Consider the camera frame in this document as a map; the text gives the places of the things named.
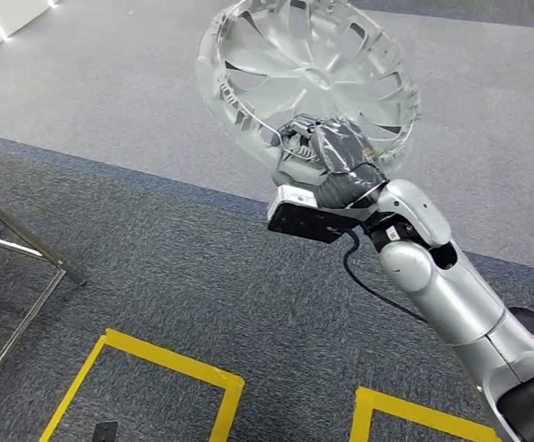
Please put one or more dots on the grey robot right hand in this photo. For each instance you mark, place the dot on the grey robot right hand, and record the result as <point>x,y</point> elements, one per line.
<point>345,161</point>

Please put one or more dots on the grey plastic wheel hubcap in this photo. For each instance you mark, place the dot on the grey plastic wheel hubcap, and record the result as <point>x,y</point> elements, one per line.
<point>303,67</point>

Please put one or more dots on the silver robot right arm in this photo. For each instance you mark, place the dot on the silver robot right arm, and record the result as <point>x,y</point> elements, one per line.
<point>451,299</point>

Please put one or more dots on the small black block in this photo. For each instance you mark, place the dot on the small black block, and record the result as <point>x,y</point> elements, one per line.
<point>105,432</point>

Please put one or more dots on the white plinth with light strip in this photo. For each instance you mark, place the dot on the white plinth with light strip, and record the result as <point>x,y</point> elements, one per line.
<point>0,18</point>

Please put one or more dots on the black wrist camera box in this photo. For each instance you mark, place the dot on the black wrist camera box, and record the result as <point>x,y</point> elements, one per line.
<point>303,219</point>

